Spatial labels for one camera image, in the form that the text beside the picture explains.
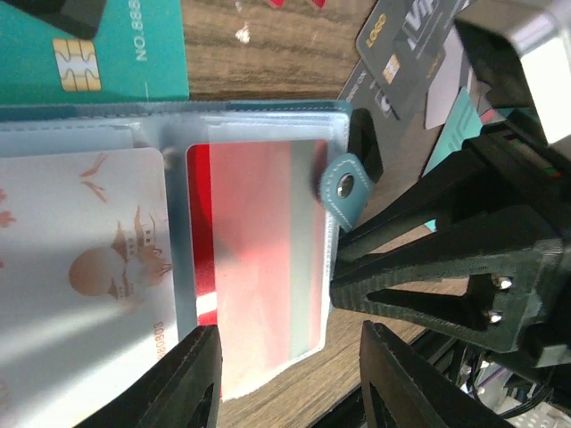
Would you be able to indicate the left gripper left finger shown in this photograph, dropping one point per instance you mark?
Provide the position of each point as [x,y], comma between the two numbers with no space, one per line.
[181,390]

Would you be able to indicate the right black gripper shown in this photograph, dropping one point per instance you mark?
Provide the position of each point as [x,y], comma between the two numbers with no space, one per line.
[497,273]

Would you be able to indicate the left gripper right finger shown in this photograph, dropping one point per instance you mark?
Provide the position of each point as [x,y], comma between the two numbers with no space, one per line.
[401,389]

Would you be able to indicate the white floral card front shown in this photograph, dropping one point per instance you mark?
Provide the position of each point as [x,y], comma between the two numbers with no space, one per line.
[87,293]

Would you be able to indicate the red card front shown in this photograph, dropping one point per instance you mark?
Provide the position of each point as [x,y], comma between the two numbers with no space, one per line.
[259,236]

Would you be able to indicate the blue leather card holder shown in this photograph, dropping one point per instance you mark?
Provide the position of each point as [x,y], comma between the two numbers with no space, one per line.
[171,128]

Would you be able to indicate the teal VIP card centre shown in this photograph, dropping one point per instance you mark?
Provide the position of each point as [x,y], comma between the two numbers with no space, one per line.
[463,122]

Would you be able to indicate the teal vip card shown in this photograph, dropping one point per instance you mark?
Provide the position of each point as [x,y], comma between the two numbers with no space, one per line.
[92,52]
[463,122]

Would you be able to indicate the black VIP card centre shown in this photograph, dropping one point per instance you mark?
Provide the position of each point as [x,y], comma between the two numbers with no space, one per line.
[401,49]

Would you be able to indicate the teal VIP card left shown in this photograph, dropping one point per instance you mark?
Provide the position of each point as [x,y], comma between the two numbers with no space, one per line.
[92,52]

